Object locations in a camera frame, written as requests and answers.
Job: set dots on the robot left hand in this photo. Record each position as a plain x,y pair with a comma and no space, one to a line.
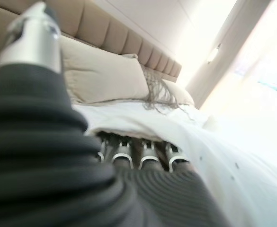
46,165

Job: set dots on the small wall light fixture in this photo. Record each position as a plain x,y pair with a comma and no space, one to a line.
214,54

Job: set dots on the patterned cushion with fringe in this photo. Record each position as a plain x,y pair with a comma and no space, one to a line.
156,85

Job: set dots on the large plain beige pillow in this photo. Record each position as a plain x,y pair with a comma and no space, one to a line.
100,73
179,92

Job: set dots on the tufted upholstered headboard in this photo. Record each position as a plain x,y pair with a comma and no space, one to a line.
119,37

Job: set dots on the white bed sheet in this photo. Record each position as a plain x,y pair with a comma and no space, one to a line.
119,111

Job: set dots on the sheer white curtain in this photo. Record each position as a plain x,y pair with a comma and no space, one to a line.
247,47

